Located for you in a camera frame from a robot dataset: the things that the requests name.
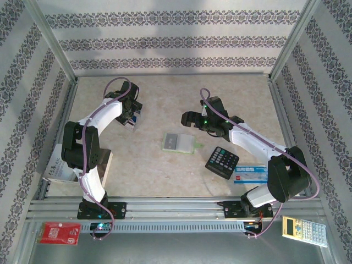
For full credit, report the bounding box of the green card holder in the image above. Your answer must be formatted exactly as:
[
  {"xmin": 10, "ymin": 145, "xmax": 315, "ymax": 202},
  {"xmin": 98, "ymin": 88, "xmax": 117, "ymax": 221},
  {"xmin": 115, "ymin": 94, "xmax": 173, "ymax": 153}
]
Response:
[{"xmin": 161, "ymin": 131, "xmax": 205, "ymax": 155}]

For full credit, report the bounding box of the black calculator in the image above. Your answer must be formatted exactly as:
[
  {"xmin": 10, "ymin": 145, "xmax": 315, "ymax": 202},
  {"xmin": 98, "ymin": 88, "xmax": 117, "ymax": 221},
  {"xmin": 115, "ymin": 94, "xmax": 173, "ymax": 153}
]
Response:
[{"xmin": 205, "ymin": 146, "xmax": 239, "ymax": 180}]

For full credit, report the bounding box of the blue and white box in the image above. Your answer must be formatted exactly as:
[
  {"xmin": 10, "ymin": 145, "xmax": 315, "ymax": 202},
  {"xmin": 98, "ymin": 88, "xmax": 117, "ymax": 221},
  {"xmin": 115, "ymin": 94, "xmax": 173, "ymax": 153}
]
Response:
[{"xmin": 233, "ymin": 164, "xmax": 269, "ymax": 184}]

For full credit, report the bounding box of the book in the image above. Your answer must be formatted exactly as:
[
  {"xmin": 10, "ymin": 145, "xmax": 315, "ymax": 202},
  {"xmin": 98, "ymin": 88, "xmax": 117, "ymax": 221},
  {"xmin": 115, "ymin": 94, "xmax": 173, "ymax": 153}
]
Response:
[{"xmin": 42, "ymin": 142, "xmax": 113, "ymax": 188}]

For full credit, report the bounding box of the yellow and grey scientific calculator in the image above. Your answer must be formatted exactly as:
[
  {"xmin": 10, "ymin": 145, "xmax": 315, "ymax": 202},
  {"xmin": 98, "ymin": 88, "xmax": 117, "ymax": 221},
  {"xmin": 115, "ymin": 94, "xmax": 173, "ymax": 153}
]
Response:
[{"xmin": 280, "ymin": 216, "xmax": 328, "ymax": 248}]

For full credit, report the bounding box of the red packet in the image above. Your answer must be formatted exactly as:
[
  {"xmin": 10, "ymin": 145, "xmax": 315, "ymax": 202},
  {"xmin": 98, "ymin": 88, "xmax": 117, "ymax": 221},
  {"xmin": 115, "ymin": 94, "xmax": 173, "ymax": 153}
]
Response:
[{"xmin": 37, "ymin": 222, "xmax": 82, "ymax": 245}]

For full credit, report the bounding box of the aluminium back rail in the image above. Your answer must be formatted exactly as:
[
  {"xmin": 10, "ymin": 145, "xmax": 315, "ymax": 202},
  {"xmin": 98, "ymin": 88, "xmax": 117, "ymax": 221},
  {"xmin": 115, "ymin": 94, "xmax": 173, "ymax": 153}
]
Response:
[{"xmin": 75, "ymin": 71, "xmax": 272, "ymax": 78}]

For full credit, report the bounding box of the aluminium side rail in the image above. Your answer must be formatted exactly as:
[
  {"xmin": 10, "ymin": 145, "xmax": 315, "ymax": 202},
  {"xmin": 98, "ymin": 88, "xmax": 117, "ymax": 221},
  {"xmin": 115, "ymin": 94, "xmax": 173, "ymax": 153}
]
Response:
[
  {"xmin": 41, "ymin": 76, "xmax": 80, "ymax": 200},
  {"xmin": 268, "ymin": 75, "xmax": 314, "ymax": 199}
]

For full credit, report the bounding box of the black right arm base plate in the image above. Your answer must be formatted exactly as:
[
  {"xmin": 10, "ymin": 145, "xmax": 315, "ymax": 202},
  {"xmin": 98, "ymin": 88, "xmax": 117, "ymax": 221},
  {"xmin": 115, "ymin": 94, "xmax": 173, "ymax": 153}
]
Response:
[{"xmin": 217, "ymin": 200, "xmax": 274, "ymax": 219}]

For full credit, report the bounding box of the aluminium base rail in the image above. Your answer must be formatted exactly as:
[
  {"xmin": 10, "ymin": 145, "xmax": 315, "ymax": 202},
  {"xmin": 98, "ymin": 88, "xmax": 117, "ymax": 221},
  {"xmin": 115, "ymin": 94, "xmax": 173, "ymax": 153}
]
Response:
[{"xmin": 26, "ymin": 196, "xmax": 327, "ymax": 221}]

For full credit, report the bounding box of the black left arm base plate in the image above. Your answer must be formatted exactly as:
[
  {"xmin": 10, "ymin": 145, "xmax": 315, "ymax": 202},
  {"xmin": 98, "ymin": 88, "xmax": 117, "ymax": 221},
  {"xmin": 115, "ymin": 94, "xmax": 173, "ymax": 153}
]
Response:
[{"xmin": 76, "ymin": 201, "xmax": 128, "ymax": 220}]

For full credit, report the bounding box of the grey slotted cable duct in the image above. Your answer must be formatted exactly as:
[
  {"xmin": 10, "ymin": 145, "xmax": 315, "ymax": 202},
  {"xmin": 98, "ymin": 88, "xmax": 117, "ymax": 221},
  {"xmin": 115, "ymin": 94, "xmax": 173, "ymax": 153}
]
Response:
[{"xmin": 81, "ymin": 221, "xmax": 245, "ymax": 234}]

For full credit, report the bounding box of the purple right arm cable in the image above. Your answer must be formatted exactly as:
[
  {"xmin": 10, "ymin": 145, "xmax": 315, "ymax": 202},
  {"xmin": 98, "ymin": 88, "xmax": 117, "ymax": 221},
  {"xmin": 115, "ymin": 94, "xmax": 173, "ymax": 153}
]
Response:
[{"xmin": 200, "ymin": 87, "xmax": 321, "ymax": 239}]

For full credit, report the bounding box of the aluminium frame post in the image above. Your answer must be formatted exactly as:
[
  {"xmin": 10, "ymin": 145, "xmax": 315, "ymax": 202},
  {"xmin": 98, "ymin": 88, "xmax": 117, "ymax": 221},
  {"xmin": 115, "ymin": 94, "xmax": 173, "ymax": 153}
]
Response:
[
  {"xmin": 268, "ymin": 0, "xmax": 324, "ymax": 82},
  {"xmin": 23, "ymin": 0, "xmax": 78, "ymax": 82}
]

